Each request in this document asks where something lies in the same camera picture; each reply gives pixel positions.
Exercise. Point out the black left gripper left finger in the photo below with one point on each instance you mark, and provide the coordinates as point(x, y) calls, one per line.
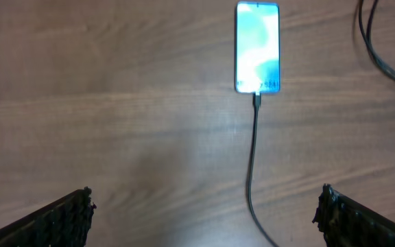
point(64, 222)

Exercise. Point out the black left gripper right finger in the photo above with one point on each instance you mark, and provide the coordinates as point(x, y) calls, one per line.
point(345, 222)

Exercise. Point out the blue Samsung Galaxy smartphone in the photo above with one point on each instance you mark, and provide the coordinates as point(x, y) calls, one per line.
point(257, 47)

